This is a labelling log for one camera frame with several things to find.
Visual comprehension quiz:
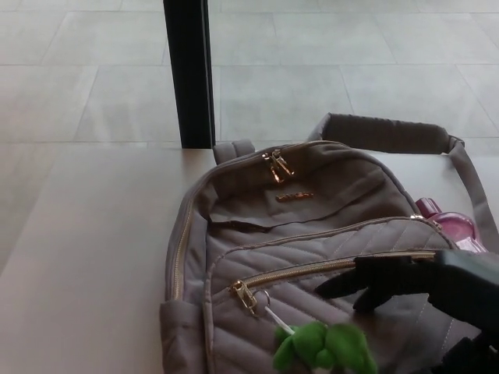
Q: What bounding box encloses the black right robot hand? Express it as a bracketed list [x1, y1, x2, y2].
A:
[313, 248, 499, 374]

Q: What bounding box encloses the black vertical post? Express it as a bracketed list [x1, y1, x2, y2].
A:
[162, 0, 217, 150]

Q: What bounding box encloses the pink transparent water bottle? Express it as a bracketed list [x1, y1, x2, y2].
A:
[414, 197, 487, 255]

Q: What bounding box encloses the green plush keychain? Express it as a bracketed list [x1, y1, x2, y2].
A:
[258, 290, 379, 374]

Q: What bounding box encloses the grey quilted backpack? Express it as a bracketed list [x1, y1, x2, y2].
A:
[159, 112, 499, 374]

